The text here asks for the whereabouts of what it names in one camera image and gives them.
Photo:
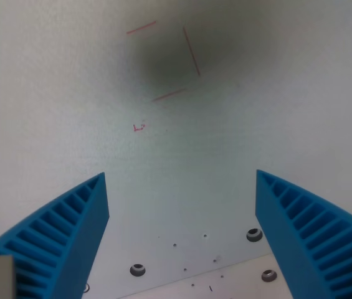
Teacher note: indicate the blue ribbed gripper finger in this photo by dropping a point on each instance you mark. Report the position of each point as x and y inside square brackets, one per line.
[69, 236]
[294, 224]

